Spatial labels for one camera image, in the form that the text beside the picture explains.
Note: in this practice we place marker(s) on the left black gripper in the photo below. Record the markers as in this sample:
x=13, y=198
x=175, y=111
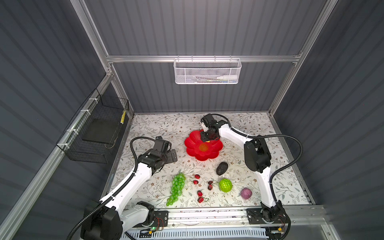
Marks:
x=170, y=159

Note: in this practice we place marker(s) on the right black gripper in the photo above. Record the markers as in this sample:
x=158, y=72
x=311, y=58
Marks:
x=202, y=134

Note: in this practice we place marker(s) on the green grape bunch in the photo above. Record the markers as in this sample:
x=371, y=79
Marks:
x=177, y=187

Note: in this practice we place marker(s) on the red cherry pair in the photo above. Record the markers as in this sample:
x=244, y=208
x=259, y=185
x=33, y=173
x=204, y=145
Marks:
x=196, y=179
x=200, y=197

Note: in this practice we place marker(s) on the dark avocado fake fruit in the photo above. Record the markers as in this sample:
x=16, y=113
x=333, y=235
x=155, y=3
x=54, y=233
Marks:
x=222, y=168

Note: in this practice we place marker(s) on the dark cherry pair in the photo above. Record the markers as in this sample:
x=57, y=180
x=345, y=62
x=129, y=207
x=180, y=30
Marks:
x=210, y=185

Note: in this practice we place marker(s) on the green custard apple fake fruit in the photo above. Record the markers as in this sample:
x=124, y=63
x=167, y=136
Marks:
x=225, y=185

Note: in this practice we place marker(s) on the purple fig fake fruit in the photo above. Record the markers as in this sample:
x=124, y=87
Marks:
x=246, y=193

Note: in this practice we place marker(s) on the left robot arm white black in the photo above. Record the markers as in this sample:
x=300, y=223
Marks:
x=108, y=219

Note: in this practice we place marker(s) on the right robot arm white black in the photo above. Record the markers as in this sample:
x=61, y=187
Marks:
x=257, y=159

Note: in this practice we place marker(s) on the red flower shaped bowl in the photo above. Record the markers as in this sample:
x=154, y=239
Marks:
x=200, y=150

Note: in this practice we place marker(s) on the white marker in basket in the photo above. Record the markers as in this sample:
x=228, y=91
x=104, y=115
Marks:
x=228, y=78

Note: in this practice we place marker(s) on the yellow tag on basket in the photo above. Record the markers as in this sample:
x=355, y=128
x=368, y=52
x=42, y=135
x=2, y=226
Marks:
x=123, y=117

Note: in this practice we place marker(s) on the black pad in basket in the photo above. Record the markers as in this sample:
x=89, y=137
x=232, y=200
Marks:
x=100, y=131

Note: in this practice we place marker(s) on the white vented strip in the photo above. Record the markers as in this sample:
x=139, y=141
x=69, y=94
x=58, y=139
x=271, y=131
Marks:
x=245, y=233

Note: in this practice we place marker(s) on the white wire mesh basket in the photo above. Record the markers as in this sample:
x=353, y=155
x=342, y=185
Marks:
x=205, y=71

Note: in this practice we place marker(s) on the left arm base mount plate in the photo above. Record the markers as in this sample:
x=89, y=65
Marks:
x=153, y=219

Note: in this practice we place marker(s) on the black wire basket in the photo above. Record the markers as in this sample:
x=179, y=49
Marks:
x=102, y=107

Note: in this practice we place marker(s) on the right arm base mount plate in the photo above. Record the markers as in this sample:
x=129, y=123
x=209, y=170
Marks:
x=255, y=216

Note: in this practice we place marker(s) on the aluminium front rail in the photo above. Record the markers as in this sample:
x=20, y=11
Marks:
x=236, y=217

